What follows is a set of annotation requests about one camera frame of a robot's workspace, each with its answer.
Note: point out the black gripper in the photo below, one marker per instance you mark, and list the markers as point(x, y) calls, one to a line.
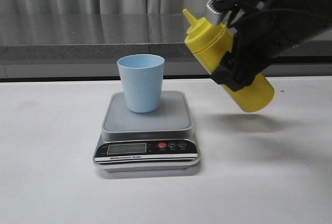
point(263, 32)

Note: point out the yellow squeeze bottle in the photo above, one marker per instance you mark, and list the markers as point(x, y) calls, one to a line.
point(215, 48)

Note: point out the light blue plastic cup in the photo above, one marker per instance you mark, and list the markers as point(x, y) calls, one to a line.
point(141, 77)

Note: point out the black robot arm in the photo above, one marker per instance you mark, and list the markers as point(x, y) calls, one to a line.
point(312, 18)

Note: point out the silver digital kitchen scale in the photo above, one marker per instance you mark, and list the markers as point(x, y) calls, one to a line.
point(163, 139)

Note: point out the grey stone counter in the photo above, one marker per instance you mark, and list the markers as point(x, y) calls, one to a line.
point(87, 47)

